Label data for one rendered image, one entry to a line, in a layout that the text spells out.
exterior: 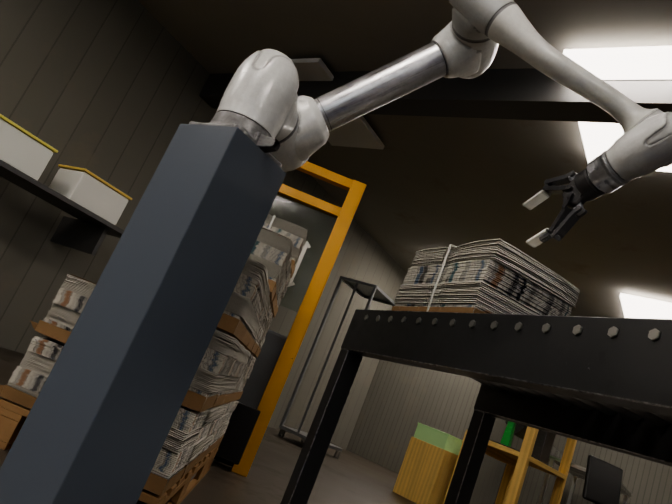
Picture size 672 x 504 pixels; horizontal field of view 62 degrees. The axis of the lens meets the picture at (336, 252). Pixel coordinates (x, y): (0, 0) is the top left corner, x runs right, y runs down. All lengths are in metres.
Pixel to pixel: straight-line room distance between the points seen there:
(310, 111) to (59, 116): 3.47
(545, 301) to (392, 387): 7.51
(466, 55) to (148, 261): 1.00
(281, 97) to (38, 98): 3.52
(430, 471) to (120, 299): 4.74
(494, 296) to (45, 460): 1.01
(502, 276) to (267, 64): 0.76
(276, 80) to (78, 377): 0.80
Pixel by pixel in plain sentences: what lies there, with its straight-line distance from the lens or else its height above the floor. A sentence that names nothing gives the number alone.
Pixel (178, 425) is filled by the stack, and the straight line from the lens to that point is 1.66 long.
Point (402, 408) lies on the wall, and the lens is 8.79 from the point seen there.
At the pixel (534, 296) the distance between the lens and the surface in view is 1.47.
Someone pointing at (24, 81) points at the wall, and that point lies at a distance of 4.76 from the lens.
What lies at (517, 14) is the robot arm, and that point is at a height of 1.55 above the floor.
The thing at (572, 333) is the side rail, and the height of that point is 0.77.
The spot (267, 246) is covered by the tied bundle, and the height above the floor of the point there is 1.00.
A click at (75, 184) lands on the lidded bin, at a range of 4.25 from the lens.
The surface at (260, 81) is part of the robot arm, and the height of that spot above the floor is 1.15.
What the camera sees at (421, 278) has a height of 0.94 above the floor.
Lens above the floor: 0.53
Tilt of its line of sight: 14 degrees up
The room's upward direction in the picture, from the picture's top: 22 degrees clockwise
